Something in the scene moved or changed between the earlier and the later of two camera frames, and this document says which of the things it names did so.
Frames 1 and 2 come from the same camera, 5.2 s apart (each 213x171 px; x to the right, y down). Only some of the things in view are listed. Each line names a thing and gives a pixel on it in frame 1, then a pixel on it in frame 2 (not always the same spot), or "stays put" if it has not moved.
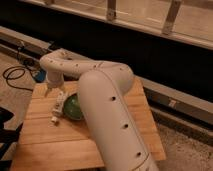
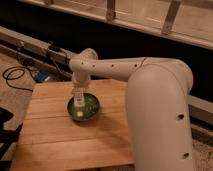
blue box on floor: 40,77 stays put
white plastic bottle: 59,106 -> 79,102
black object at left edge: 7,135 stays put
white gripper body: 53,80 -> 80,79
